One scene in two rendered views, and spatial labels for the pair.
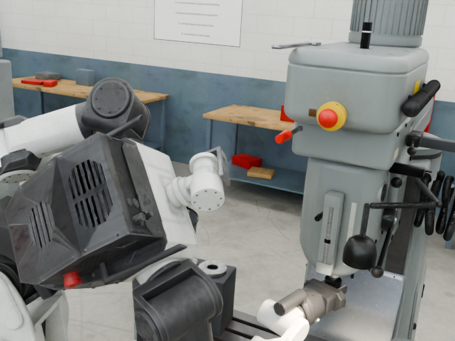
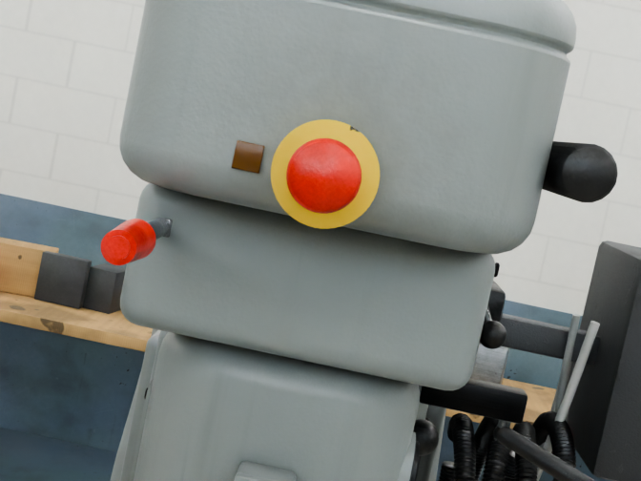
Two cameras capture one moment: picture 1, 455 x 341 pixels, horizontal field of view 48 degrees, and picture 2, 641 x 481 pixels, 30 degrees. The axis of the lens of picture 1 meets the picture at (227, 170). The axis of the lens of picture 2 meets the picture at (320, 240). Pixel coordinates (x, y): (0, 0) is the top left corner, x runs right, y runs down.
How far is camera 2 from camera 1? 49 cm
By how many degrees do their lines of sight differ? 27
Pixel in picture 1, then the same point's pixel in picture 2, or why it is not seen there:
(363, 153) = (386, 330)
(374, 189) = (391, 459)
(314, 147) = (209, 302)
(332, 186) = (254, 446)
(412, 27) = not seen: outside the picture
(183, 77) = not seen: outside the picture
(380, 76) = (509, 45)
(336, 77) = (349, 31)
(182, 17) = not seen: outside the picture
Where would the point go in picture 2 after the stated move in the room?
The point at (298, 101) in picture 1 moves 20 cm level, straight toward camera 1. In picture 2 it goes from (194, 111) to (280, 136)
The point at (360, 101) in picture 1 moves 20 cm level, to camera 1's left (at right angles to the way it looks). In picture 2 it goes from (432, 129) to (83, 53)
